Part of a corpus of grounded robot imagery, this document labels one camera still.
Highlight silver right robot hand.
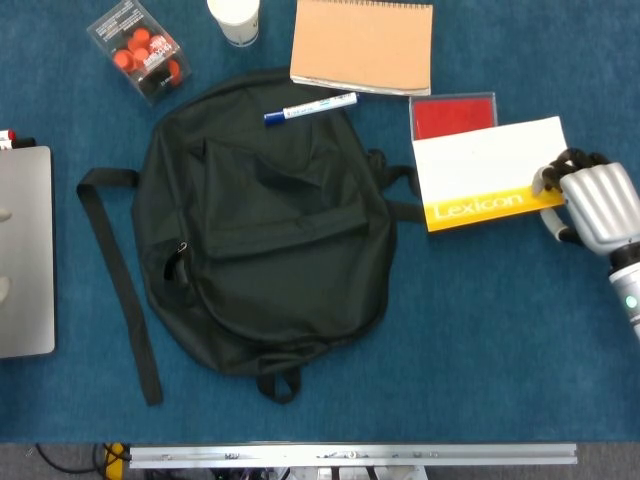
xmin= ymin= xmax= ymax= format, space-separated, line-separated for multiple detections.
xmin=530 ymin=147 xmax=640 ymax=257

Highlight white yellow Lexicon book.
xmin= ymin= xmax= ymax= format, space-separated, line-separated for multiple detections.
xmin=411 ymin=116 xmax=569 ymax=234

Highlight black fabric backpack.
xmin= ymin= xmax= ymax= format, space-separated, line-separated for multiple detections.
xmin=76 ymin=69 xmax=426 ymax=407

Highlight red ink pad clear case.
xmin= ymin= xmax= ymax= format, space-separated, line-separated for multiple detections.
xmin=408 ymin=91 xmax=499 ymax=143

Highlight blue felt table cover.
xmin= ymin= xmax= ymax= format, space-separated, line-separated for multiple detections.
xmin=0 ymin=0 xmax=640 ymax=445

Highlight brown spiral notebook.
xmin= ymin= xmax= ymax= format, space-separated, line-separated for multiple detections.
xmin=289 ymin=0 xmax=435 ymax=97

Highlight blue white marker pen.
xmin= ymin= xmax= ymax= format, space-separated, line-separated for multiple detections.
xmin=263 ymin=91 xmax=360 ymax=128

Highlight white paper cup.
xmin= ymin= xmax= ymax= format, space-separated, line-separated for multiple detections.
xmin=206 ymin=0 xmax=262 ymax=49

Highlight clear box red black parts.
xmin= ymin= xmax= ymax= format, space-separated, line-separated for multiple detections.
xmin=86 ymin=0 xmax=194 ymax=107

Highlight grey laptop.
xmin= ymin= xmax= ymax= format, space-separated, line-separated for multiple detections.
xmin=0 ymin=145 xmax=57 ymax=360

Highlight aluminium rail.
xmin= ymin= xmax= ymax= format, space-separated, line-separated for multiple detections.
xmin=128 ymin=442 xmax=579 ymax=470

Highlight black cable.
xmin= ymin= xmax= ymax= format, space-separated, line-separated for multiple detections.
xmin=34 ymin=443 xmax=107 ymax=475

